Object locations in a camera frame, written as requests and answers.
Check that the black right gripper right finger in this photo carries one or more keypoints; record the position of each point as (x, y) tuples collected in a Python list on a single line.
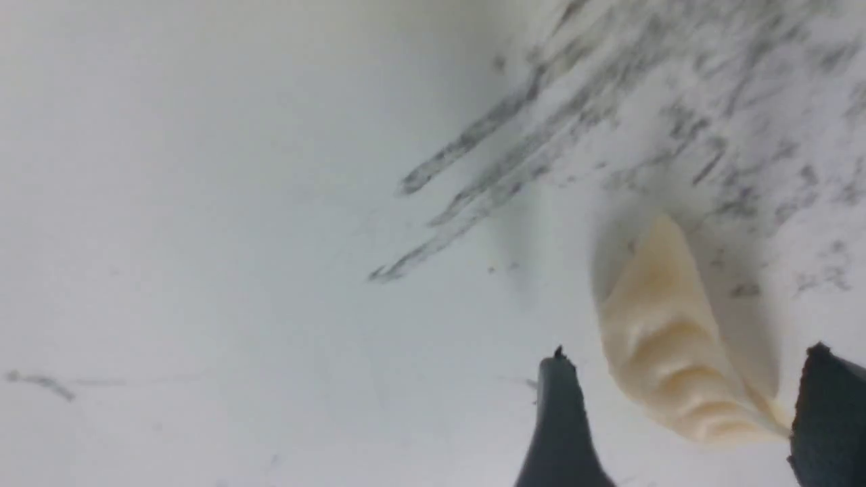
[(827, 445)]

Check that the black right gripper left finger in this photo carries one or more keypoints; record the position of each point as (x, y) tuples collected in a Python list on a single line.
[(561, 450)]

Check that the white dumpling bottom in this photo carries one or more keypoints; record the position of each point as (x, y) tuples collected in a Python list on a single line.
[(666, 353)]

